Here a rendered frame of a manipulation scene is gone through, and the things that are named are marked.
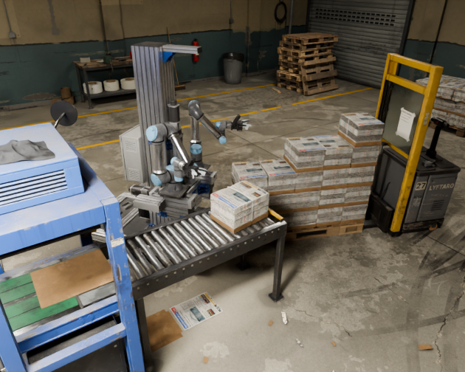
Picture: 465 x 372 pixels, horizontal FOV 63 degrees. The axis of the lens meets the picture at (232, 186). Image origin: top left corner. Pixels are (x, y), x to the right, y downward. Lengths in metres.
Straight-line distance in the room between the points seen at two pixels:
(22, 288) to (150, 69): 1.89
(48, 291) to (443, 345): 2.93
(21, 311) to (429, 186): 3.83
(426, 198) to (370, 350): 1.91
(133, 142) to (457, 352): 3.18
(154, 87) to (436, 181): 3.03
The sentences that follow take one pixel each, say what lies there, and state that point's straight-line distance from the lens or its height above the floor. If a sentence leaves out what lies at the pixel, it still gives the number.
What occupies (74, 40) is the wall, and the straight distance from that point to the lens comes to 9.49.
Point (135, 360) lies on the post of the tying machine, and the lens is 2.68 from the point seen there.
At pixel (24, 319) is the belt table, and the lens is 2.56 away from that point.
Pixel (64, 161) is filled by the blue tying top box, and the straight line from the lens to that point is 1.97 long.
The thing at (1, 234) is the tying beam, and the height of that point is 1.55.
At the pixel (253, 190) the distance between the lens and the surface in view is 3.02.
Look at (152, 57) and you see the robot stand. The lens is 3.31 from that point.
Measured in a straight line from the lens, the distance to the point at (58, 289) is 2.67.
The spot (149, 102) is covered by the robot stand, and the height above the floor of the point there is 1.56.
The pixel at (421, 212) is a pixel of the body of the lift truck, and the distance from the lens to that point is 4.65.
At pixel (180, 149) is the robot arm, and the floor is 1.27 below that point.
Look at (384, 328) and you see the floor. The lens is 3.55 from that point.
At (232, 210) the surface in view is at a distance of 2.81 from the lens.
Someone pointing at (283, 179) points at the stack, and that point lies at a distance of 3.79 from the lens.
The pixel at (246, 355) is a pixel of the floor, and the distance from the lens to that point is 3.15.
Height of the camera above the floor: 2.50
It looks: 29 degrees down
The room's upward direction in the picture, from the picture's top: 1 degrees clockwise
